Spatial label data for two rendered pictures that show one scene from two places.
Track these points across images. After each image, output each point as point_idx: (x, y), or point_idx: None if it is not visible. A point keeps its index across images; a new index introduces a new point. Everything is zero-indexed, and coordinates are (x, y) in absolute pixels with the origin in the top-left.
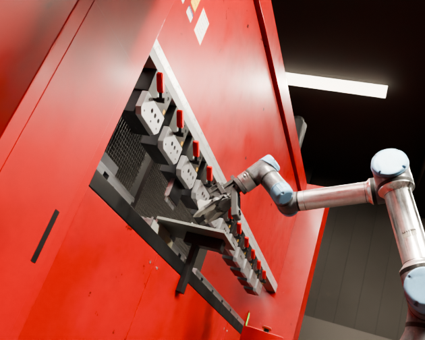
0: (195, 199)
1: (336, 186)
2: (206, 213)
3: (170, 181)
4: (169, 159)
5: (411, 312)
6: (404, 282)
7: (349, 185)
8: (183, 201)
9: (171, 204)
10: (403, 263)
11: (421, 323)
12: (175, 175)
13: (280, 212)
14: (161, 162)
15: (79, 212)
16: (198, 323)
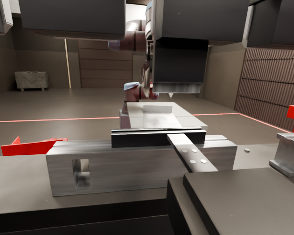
0: (113, 41)
1: (133, 29)
2: (146, 79)
3: (206, 51)
4: (260, 49)
5: (138, 98)
6: (157, 93)
7: (134, 29)
8: (78, 33)
9: (171, 86)
10: (151, 83)
11: (138, 100)
12: (213, 44)
13: (119, 50)
14: (263, 46)
15: None
16: None
